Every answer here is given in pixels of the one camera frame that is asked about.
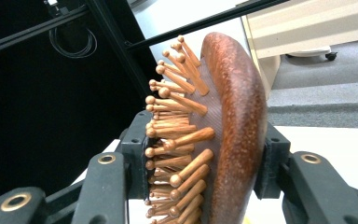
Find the coiled black cable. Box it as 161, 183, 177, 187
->
48, 25, 99, 60

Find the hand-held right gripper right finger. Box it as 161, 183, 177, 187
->
254, 121, 292, 201

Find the grey chair base with caster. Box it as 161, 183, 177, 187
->
284, 45, 339, 62

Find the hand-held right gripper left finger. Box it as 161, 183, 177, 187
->
120, 110, 154, 201

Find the black metal frame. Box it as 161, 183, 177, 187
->
0, 0, 291, 101

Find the white cabinet panel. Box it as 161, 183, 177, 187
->
130, 0, 252, 64

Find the wooden bristle hairbrush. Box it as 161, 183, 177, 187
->
144, 31, 269, 224

